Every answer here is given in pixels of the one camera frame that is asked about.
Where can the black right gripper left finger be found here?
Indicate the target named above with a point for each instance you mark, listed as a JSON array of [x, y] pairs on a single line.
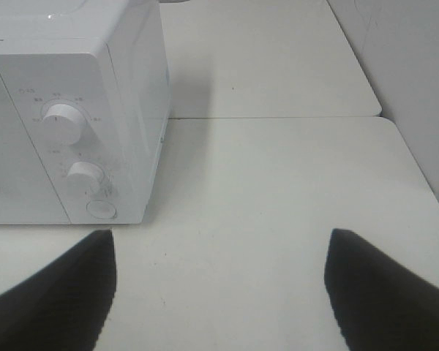
[[63, 306]]

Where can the round door release button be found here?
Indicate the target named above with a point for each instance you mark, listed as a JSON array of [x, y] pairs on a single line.
[[101, 209]]

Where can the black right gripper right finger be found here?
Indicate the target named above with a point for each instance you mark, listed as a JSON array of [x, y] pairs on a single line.
[[378, 303]]

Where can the white microwave door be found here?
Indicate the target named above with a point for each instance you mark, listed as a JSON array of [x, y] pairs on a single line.
[[26, 193]]

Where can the white timer knob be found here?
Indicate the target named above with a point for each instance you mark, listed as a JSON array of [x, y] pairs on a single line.
[[84, 178]]

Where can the upper white power knob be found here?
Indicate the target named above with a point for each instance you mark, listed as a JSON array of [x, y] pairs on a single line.
[[63, 124]]

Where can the white microwave oven body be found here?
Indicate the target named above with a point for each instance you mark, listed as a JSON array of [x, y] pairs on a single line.
[[108, 60]]

